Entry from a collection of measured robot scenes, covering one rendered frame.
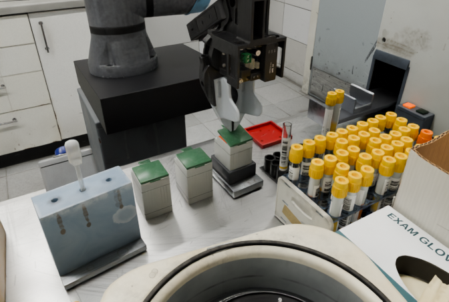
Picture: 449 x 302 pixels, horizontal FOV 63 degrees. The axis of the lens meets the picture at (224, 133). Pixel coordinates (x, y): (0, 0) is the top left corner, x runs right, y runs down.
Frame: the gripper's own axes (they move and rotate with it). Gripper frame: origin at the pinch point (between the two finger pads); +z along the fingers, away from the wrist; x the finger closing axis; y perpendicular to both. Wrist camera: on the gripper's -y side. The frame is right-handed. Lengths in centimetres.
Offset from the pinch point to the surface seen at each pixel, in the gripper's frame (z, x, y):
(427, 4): -13.1, 38.3, 3.1
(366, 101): 4.8, 31.4, 0.2
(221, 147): 3.7, -2.0, 1.0
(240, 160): 5.1, -0.2, 3.4
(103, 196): 0.4, -20.7, 6.7
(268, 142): 9.1, 10.6, -3.1
